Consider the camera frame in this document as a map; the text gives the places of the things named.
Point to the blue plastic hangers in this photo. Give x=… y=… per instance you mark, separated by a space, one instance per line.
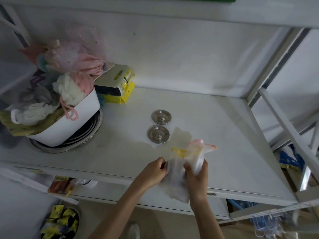
x=266 y=221

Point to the blue packaged item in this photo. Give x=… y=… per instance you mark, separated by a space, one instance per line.
x=289 y=159

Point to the person's right hand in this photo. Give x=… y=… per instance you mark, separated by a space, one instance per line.
x=198 y=182

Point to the white metal shelf rack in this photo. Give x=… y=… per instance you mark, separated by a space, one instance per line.
x=224 y=109

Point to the person's left fingers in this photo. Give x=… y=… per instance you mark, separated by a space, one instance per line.
x=162 y=164

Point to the person's right forearm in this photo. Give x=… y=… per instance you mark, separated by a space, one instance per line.
x=205 y=219

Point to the person's left hand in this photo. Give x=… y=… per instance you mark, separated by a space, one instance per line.
x=152 y=171

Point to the white plastic tub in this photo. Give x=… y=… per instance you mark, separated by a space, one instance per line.
x=71 y=121

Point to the round steel sink stopper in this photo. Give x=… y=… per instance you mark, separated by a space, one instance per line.
x=158 y=134
x=161 y=116

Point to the person's left forearm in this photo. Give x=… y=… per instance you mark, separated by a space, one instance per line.
x=119 y=209

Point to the person's right fingers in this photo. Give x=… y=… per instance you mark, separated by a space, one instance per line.
x=196 y=168

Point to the clear plastic bag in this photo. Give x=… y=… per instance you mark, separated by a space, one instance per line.
x=185 y=166

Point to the pile of mesh bath sponges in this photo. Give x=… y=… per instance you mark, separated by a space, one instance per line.
x=52 y=79

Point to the person's white shoe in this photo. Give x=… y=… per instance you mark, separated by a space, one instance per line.
x=132 y=231

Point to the orange snack packet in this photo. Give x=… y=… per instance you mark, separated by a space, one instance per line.
x=61 y=185

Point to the pile of yellow black packets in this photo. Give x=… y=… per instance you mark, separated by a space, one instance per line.
x=61 y=222

